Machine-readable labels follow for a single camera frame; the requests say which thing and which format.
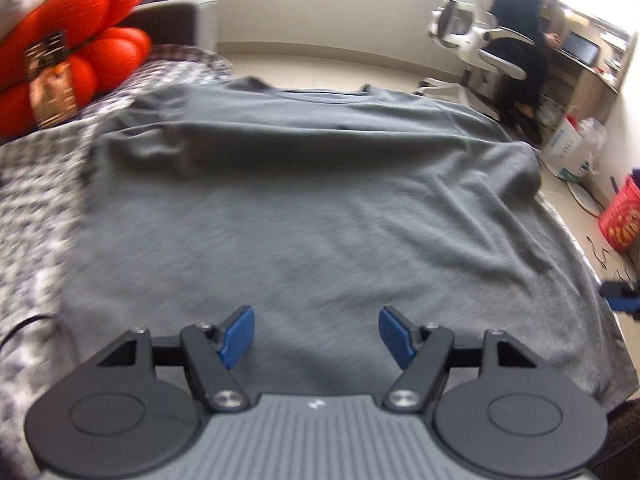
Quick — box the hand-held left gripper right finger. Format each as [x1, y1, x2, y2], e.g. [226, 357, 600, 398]
[378, 305, 543, 413]

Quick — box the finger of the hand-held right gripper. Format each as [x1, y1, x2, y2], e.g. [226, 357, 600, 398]
[600, 280, 640, 318]

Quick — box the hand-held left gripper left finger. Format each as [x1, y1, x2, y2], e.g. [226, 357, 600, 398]
[95, 305, 257, 413]

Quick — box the grey t-shirt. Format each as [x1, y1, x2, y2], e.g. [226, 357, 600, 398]
[60, 76, 626, 411]

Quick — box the red basket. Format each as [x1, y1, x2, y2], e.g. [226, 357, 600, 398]
[598, 175, 640, 253]

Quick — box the white round disc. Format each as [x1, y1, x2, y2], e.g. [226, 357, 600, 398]
[567, 180, 601, 218]

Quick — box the white paper bag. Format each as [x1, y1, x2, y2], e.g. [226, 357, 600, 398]
[541, 115, 593, 181]

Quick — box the clear plastic bag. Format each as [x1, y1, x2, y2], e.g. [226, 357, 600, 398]
[575, 117, 608, 153]

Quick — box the wooden desk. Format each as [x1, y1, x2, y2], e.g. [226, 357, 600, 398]
[542, 2, 640, 131]

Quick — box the grey checked quilted blanket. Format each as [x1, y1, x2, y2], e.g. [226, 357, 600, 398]
[0, 44, 606, 480]

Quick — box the black laptop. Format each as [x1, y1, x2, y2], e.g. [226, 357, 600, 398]
[564, 31, 601, 67]

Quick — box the white office chair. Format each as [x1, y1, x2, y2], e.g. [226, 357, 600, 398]
[414, 0, 528, 121]

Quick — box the dark grey sofa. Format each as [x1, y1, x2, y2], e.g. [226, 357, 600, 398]
[117, 0, 220, 53]

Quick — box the red pumpkin cushion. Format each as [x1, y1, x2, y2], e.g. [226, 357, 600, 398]
[0, 0, 152, 138]

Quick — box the black floor cable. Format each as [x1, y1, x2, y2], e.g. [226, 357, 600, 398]
[587, 237, 636, 281]

